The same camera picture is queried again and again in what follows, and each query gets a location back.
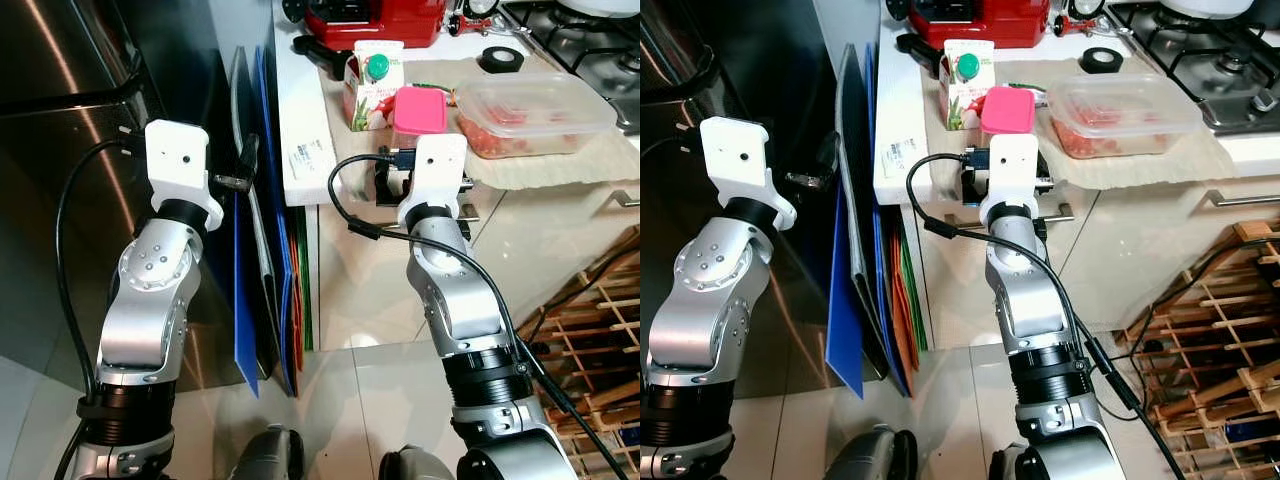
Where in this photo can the stainless steel fridge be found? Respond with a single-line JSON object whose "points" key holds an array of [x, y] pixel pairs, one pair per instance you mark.
{"points": [[760, 60], [60, 60]]}

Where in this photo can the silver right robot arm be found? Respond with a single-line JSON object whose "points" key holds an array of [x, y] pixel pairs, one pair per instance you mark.
{"points": [[470, 320], [1035, 320]]}

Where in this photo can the pink lidded container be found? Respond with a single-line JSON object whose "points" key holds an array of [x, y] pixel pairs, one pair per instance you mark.
{"points": [[1007, 110], [420, 110]]}

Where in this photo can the juice carton with green cap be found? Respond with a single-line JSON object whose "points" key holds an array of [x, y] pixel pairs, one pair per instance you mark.
{"points": [[960, 95], [368, 95]]}

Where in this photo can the cream kitchen cabinet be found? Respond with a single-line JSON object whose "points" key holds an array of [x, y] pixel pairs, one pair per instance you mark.
{"points": [[960, 290], [370, 290]]}

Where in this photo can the blue plastic board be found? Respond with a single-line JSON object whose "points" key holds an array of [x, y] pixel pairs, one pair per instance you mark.
{"points": [[845, 300], [245, 300]]}

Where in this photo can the green plastic board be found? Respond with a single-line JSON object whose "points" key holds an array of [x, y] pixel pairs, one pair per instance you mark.
{"points": [[921, 300], [307, 290]]}

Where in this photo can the clear container with red food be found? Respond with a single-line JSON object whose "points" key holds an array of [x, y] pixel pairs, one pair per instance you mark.
{"points": [[535, 115], [1125, 115]]}

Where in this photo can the red kitchen appliance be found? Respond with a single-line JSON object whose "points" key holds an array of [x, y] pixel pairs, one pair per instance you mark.
{"points": [[375, 20], [980, 20]]}

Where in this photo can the black tape roll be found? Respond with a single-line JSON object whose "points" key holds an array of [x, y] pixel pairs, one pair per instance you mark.
{"points": [[502, 60], [1102, 60]]}

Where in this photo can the beige textured counter mat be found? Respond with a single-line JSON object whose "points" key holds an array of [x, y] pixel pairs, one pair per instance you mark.
{"points": [[1150, 172]]}

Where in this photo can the steel gas stove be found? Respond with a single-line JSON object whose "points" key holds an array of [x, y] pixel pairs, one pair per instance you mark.
{"points": [[1220, 60], [590, 55]]}

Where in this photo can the wooden slatted rack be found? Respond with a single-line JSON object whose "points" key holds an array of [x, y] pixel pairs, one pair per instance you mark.
{"points": [[1210, 340], [590, 350]]}

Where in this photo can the white pot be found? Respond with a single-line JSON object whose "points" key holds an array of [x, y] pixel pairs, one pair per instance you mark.
{"points": [[600, 7], [1205, 7]]}

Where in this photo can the dark grey robot left foot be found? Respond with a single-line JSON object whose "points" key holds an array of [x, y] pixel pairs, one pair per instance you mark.
{"points": [[270, 455], [872, 455]]}

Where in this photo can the dark grey robot foot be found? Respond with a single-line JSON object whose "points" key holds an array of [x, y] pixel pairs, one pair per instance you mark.
{"points": [[872, 455], [412, 465], [270, 455], [1012, 465]]}

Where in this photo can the dark grey robot right foot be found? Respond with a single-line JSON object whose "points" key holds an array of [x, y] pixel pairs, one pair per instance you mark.
{"points": [[412, 465], [1012, 465]]}

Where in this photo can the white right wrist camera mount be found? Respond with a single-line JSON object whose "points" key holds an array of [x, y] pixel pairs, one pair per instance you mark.
{"points": [[1010, 175], [435, 175]]}

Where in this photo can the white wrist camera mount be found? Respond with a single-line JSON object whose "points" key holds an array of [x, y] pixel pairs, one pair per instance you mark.
{"points": [[435, 175], [740, 165], [180, 165], [1010, 175]]}

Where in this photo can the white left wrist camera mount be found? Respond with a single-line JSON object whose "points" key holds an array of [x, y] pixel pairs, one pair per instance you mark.
{"points": [[740, 165], [180, 165]]}

